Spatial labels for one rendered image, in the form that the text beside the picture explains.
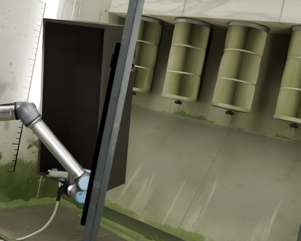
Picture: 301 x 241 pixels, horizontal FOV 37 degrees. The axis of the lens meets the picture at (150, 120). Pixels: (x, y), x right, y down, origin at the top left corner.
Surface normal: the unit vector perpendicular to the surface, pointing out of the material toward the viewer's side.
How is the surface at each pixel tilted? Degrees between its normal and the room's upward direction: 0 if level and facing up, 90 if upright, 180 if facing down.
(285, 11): 90
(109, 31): 90
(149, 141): 57
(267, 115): 90
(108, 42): 90
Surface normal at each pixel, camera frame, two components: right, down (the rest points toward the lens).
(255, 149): -0.40, -0.60
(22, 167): 0.78, 0.19
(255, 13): -0.60, -0.08
